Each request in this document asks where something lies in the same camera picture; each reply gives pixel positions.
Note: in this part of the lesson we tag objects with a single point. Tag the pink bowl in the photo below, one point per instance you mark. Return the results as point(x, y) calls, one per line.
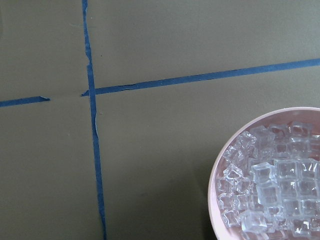
point(280, 116)

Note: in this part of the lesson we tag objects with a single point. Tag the pile of clear ice cubes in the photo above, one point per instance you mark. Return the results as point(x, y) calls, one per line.
point(269, 186)

